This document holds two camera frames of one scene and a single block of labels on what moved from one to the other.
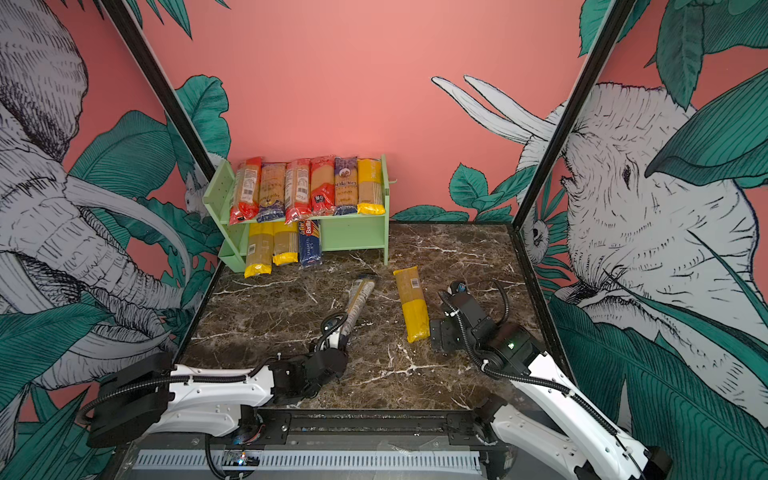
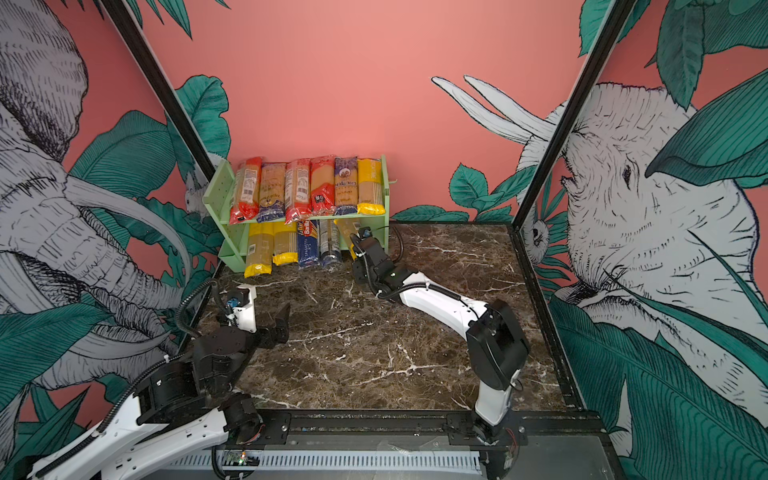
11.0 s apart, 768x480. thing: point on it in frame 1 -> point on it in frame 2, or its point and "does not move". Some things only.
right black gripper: (446, 342) -> (359, 266)
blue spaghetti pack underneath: (310, 242) does not move
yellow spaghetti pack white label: (413, 303) -> (349, 226)
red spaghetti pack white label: (298, 190) does not move
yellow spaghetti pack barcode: (259, 251) does not move
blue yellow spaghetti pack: (272, 192) does not move
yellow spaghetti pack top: (370, 186) does not move
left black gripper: (345, 357) -> (271, 340)
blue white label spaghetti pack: (360, 293) -> (330, 256)
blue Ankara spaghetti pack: (346, 185) does not move
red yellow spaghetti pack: (322, 185) does not move
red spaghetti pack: (245, 203) does not move
